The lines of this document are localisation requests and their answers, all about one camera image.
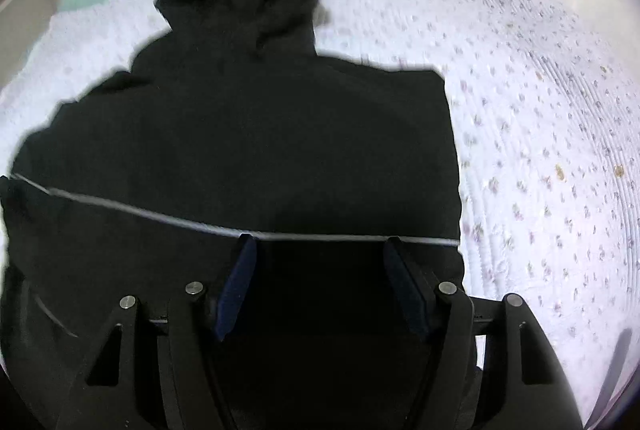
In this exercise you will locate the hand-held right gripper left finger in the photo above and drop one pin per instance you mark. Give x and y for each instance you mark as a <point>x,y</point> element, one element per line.
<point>236,290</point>

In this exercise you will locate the floral quilted bedspread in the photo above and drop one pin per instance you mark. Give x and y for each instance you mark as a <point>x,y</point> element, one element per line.
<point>540,135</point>

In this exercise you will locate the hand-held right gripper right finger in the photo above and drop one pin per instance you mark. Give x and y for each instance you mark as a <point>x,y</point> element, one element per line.
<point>406,287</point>

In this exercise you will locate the black jacket with white piping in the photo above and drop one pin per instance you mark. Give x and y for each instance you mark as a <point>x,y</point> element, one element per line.
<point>260,135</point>

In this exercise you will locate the white bookshelf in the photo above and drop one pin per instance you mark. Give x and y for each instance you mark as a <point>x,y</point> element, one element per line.
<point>30,0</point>

